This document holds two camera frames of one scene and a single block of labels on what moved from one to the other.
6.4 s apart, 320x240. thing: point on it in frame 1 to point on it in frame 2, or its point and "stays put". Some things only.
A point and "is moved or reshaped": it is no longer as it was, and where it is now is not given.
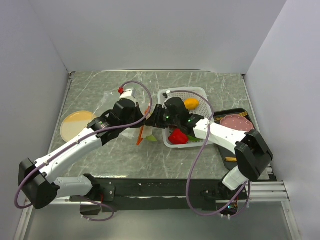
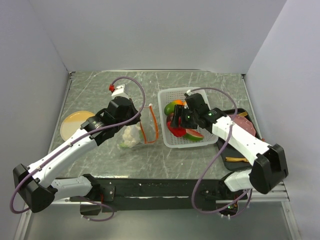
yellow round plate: (74, 122) stays put
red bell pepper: (177, 137) is moved or reshaped
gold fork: (243, 114) stays put
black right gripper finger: (156, 122) to (178, 112)
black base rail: (158, 195) stays put
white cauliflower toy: (152, 134) to (128, 139)
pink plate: (236, 121) stays put
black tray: (218, 116) stays put
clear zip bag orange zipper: (143, 134) is moved or reshaped
